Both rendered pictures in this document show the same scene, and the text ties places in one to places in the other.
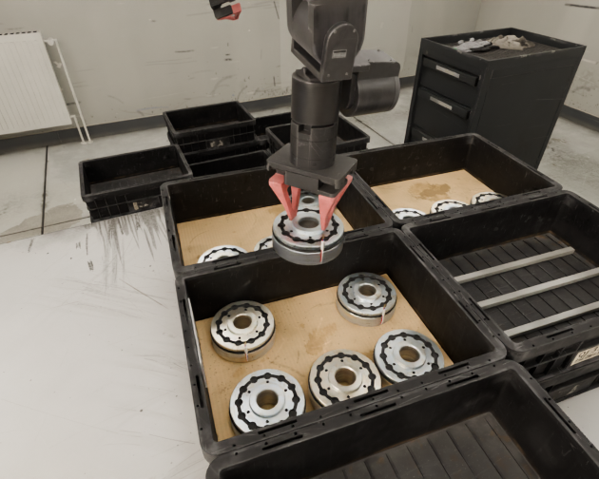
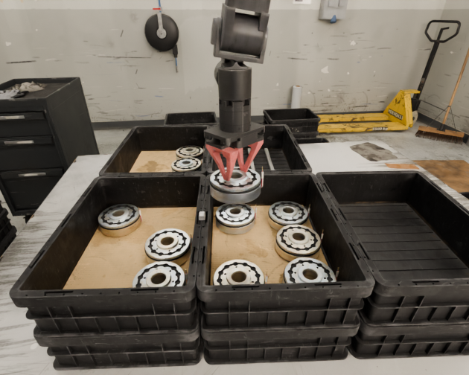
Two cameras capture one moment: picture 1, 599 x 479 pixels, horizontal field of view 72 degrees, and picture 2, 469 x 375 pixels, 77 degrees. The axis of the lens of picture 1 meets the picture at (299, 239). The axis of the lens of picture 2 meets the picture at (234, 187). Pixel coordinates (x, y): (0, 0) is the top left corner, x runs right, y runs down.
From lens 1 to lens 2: 0.58 m
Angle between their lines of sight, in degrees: 59
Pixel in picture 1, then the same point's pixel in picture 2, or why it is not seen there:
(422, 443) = not seen: hidden behind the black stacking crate
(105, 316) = not seen: outside the picture
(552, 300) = (259, 167)
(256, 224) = (107, 258)
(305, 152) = (248, 118)
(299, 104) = (244, 85)
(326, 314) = (235, 240)
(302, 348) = (260, 258)
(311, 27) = (263, 28)
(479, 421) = not seen: hidden behind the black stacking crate
